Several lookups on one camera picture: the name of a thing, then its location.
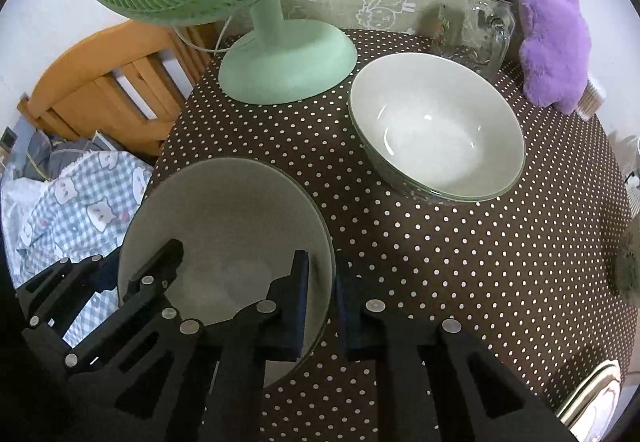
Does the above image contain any wooden bed headboard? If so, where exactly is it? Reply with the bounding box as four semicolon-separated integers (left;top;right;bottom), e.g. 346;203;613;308
17;19;221;158

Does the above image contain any blue checked blanket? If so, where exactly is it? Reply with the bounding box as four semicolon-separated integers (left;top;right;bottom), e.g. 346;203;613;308
0;149;156;338

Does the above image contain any green desk fan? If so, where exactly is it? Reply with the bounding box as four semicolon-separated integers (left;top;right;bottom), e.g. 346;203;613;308
66;0;358;105

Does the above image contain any purple plush toy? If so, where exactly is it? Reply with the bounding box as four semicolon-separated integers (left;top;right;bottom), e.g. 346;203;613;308
517;0;593;115

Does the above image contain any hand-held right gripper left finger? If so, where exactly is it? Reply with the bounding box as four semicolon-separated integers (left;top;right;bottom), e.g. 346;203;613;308
100;249;312;442

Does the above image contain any brown polka dot tablecloth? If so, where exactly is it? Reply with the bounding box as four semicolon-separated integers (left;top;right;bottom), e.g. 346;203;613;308
145;28;636;442

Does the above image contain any white fan cord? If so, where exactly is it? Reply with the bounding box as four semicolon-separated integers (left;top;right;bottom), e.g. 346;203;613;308
171;16;236;56

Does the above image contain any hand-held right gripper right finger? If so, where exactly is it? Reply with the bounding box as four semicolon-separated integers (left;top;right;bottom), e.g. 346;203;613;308
336;272;581;442

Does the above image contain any white fan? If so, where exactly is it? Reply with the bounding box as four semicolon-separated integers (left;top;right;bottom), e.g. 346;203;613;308
622;137;640;213

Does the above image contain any grey-green ceramic bowl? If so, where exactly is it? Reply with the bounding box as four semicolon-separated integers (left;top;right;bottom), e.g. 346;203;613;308
348;53;526;204
117;157;336;390
612;227;640;298

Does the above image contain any glass jar with red lid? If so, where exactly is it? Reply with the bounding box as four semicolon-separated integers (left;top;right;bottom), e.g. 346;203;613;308
431;0;517;78

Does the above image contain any grey bedding cloth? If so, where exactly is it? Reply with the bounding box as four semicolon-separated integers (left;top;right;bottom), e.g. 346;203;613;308
10;127;108;183

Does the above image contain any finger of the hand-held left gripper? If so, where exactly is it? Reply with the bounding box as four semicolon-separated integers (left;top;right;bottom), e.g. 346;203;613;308
17;256;118;348
62;239;185;373

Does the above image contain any toothpick holder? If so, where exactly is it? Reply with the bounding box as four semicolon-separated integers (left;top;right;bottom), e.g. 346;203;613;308
575;72;607;120

